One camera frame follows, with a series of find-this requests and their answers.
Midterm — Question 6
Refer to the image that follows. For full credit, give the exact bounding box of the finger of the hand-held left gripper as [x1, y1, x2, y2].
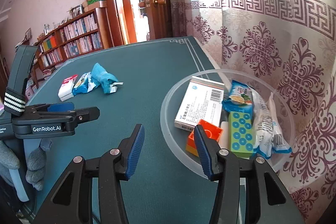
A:
[25, 102, 76, 115]
[26, 106, 101, 132]

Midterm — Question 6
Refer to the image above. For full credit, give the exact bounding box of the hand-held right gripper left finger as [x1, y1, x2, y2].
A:
[33, 124, 146, 224]

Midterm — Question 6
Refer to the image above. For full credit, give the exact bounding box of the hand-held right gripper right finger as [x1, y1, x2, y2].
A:
[193, 124, 305, 224]

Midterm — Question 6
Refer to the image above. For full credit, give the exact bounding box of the orange yellow toy block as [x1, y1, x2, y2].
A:
[186, 119, 223, 157]

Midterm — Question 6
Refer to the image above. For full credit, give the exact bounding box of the green block with blue circles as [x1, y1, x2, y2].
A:
[228, 111, 255, 159]

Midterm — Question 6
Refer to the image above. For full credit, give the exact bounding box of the white medicine box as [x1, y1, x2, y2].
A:
[174, 76, 225, 132]

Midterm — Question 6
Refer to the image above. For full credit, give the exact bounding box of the clear plastic container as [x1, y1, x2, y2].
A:
[160, 69, 297, 180]

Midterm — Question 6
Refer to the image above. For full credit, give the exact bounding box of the large blue cracker packet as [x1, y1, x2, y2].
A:
[222, 80, 256, 114]

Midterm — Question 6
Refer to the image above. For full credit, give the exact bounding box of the white blue wipes packet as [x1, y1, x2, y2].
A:
[252, 91, 292, 160]

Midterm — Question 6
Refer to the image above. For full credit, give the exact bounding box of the person's left hand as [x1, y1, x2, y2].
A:
[0, 139, 53, 191]

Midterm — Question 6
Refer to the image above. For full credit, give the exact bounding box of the white red box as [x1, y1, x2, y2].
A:
[58, 74, 79, 102]

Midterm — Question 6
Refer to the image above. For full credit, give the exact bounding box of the small blue cracker packet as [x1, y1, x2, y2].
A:
[72, 72, 99, 96]

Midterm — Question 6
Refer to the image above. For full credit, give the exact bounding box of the teal cloth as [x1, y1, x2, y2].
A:
[91, 63, 120, 94]

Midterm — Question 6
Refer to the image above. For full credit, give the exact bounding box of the silver foil wrapper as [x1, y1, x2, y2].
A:
[109, 81, 124, 93]

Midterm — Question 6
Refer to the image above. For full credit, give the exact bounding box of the teal tablecloth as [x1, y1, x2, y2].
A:
[24, 36, 247, 224]

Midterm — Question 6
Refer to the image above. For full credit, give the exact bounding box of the wooden bookshelf with books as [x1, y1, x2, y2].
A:
[33, 7, 111, 77]

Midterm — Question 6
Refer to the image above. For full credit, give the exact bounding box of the patterned white curtain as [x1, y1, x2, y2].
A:
[171, 0, 336, 216]

